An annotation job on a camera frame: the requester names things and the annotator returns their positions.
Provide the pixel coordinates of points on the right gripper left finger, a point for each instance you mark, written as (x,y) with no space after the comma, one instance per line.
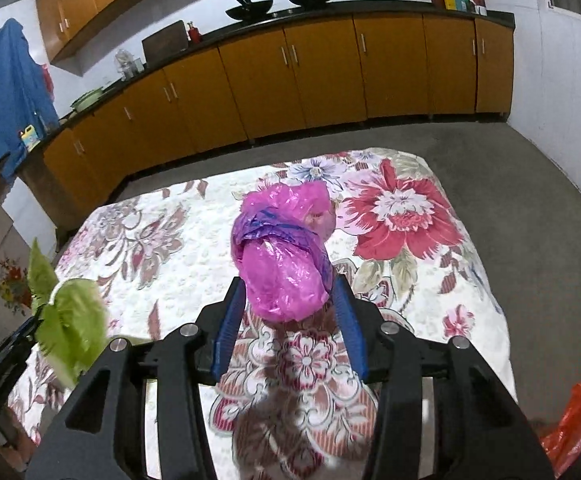
(100,431)

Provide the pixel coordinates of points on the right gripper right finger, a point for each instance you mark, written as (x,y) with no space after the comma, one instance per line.
(479,431)

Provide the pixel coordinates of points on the olive green plastic bag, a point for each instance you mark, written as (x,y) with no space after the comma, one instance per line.
(72,330)

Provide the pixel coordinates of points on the purple pink plastic bag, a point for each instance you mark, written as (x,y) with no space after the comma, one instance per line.
(278,247)

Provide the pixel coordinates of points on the red lined trash basket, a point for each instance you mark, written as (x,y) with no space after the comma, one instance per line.
(562,444)

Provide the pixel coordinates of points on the lower orange kitchen cabinets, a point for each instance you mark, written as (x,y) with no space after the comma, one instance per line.
(346,64)

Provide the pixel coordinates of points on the floral tablecloth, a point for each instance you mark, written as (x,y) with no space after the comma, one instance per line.
(290,405)

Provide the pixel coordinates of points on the blue hanging cloth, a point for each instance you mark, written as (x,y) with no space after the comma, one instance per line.
(26,96)

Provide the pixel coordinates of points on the green basin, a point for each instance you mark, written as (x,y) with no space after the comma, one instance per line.
(87,99)

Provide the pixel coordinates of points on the glass jar on counter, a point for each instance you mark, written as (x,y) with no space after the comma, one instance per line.
(127,65)

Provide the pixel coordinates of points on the dark wooden cutting board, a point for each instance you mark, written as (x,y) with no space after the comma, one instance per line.
(168,41)

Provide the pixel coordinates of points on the small red bottle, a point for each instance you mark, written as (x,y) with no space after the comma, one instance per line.
(193,33)

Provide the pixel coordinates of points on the black wok with handle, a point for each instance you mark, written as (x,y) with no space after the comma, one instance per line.
(250,11)

